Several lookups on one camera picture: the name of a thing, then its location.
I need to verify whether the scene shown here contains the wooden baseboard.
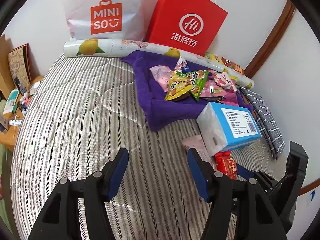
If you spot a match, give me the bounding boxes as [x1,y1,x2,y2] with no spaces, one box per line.
[299,182,317,195]

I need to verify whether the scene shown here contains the red paper bag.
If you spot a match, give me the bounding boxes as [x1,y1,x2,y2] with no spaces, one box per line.
[145,0,229,56]

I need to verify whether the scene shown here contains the small pink snack packet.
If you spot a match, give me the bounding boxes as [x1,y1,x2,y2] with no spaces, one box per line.
[174,56,190,72]

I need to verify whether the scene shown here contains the green snack packet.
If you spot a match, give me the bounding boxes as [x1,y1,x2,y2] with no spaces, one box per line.
[185,69,210,102]

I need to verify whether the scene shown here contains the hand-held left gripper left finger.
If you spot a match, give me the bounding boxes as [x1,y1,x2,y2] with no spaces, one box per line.
[32,147,129,240]

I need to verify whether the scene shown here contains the pink white snack packet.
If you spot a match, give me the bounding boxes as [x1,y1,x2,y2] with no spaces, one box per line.
[212,71,237,90]

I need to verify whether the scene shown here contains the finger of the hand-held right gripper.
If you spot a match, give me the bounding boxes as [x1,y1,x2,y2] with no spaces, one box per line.
[235,163,280,193]

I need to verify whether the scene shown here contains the green blanket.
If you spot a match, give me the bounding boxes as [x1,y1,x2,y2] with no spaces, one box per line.
[0,147,13,230]

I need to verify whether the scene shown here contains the pale pink packet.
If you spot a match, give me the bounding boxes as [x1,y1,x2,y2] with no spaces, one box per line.
[181,135,215,170]

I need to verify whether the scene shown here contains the orange chips packet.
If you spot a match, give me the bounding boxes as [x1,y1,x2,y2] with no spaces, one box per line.
[220,56,246,77]

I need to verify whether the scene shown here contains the fruit print paper roll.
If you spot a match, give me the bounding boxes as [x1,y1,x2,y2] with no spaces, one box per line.
[63,38,255,89]

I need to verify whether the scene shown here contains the yellow snack packet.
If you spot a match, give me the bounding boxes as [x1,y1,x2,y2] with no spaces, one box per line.
[164,71,193,102]

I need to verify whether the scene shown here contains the wooden door frame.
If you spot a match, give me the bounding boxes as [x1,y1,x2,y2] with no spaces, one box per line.
[244,0,297,77]

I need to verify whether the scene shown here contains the teal white tube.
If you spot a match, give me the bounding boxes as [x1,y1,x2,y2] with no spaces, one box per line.
[3,89,20,114]

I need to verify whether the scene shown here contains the light pink snack packet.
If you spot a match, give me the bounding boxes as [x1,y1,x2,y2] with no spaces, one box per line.
[149,65,175,92]

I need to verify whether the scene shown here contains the purple towel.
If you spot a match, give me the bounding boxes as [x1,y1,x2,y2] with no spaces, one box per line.
[121,50,254,132]

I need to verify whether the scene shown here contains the red snack packet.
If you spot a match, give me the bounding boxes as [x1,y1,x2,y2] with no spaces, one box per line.
[214,151,238,180]

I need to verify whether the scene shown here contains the grey checked folded cloth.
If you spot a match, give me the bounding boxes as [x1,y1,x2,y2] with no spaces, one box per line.
[239,87,286,160]

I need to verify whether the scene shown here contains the blue tissue box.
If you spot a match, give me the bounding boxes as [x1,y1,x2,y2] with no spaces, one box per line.
[196,102,262,157]

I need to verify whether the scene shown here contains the white plastic shopping bag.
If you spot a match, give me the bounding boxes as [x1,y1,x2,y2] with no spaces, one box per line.
[64,0,148,42]

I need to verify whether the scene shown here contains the wooden nightstand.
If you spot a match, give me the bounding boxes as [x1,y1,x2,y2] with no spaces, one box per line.
[0,76,45,152]

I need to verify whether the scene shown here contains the striped mattress pad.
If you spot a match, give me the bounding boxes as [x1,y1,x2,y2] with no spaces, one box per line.
[10,54,280,240]

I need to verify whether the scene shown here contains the yellow chips packet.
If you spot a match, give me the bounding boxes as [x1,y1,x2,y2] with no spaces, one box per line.
[204,52,223,64]

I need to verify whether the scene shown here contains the brown printed book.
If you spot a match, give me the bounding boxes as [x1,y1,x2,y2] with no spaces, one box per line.
[7,44,32,85]

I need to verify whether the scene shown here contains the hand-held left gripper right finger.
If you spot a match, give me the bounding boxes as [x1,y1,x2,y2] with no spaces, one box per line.
[187,149,287,240]

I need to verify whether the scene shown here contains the magenta snack packet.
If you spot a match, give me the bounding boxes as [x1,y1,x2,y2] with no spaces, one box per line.
[217,80,240,107]

